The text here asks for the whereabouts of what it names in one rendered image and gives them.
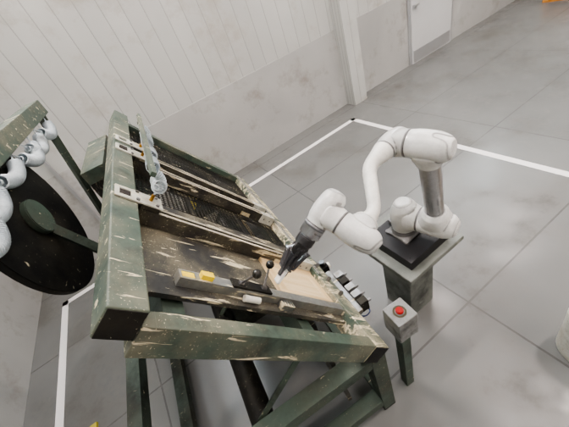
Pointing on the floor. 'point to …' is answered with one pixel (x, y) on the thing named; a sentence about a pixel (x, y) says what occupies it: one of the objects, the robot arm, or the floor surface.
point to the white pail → (564, 338)
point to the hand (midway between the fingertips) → (280, 275)
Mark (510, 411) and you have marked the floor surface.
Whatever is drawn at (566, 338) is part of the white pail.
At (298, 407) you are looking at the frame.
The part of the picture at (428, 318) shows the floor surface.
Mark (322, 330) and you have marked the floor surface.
